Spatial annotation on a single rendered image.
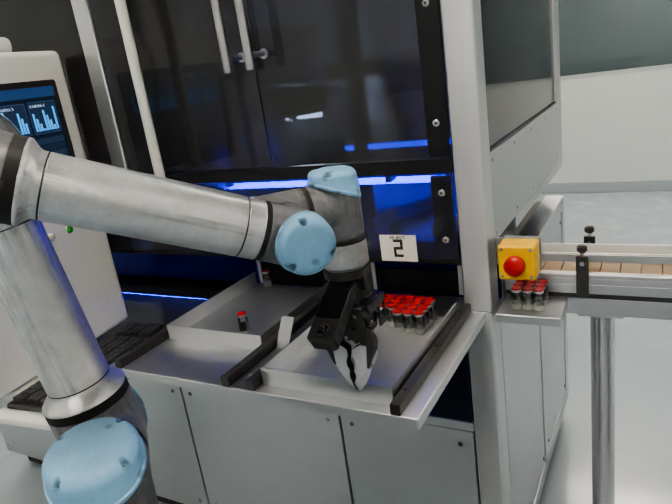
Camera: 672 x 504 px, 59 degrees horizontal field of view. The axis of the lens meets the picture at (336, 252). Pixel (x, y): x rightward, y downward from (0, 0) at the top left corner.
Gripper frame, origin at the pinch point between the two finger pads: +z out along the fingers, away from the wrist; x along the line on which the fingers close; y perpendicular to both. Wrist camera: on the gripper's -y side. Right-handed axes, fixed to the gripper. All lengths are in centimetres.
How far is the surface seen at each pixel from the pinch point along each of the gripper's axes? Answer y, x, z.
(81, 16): 39, 87, -70
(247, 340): 12.6, 31.6, 1.5
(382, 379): 8.0, -0.8, 3.4
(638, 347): 200, -34, 91
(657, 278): 49, -42, -2
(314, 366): 9.2, 13.7, 3.4
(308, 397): -0.4, 9.5, 3.6
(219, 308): 29, 53, 3
